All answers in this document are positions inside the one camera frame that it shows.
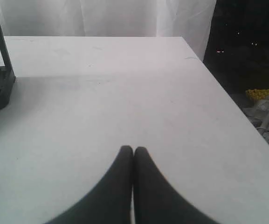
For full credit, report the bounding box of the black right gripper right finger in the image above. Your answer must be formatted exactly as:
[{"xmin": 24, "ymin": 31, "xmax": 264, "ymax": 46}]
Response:
[{"xmin": 133, "ymin": 147, "xmax": 215, "ymax": 224}]

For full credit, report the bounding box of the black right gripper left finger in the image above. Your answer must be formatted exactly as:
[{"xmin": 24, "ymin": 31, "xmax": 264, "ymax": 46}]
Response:
[{"xmin": 48, "ymin": 146, "xmax": 133, "ymax": 224}]

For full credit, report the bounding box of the yellow knobbly object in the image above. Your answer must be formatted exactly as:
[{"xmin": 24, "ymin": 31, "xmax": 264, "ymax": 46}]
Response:
[{"xmin": 245, "ymin": 89, "xmax": 269, "ymax": 102}]

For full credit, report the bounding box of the white backdrop curtain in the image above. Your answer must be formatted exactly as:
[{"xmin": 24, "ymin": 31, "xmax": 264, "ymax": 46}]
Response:
[{"xmin": 0, "ymin": 0, "xmax": 216, "ymax": 59}]

